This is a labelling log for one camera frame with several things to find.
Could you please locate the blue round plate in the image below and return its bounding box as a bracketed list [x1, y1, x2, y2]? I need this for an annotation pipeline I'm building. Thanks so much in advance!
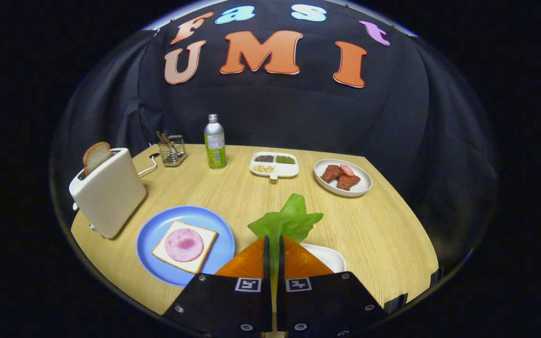
[136, 206, 236, 287]

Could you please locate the white divided seed dish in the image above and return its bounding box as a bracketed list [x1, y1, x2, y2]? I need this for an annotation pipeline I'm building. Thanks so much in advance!
[250, 152, 300, 181]

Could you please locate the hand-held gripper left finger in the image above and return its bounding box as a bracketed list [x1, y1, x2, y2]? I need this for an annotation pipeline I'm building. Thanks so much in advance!
[162, 236, 272, 338]

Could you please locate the white round plate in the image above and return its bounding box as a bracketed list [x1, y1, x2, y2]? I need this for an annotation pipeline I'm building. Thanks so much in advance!
[313, 159, 373, 197]

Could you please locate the white square plate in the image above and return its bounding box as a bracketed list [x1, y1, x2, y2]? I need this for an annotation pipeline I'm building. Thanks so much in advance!
[301, 243, 347, 274]

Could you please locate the green lettuce leaf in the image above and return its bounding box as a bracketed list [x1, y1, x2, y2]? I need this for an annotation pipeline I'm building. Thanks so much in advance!
[247, 193, 324, 329]

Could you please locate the pink ham slice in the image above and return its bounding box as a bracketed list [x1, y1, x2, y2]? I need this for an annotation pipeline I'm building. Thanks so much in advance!
[164, 228, 204, 262]

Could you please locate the toasted bread slice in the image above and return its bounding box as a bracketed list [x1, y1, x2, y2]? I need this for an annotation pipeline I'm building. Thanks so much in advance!
[83, 142, 115, 177]

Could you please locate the metal wire basket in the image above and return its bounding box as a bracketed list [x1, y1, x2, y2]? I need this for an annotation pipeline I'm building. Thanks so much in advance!
[159, 135, 187, 168]

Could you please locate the green label metal bottle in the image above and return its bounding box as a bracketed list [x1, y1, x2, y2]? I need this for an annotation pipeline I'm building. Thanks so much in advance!
[204, 114, 227, 169]

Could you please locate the brown meat piece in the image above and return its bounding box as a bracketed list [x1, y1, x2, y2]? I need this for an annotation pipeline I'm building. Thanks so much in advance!
[321, 165, 343, 184]
[337, 175, 361, 191]

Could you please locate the white toaster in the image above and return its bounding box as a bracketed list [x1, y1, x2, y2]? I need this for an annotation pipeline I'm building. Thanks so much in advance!
[69, 148, 147, 240]

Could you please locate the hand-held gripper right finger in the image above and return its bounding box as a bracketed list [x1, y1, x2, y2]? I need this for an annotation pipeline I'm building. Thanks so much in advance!
[278, 236, 388, 338]

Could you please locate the white toaster cable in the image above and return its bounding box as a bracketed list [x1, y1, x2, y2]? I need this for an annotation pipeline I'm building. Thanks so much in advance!
[138, 154, 161, 178]

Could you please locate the white bread slice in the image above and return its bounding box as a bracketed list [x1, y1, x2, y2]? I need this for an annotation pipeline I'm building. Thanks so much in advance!
[152, 220, 218, 275]

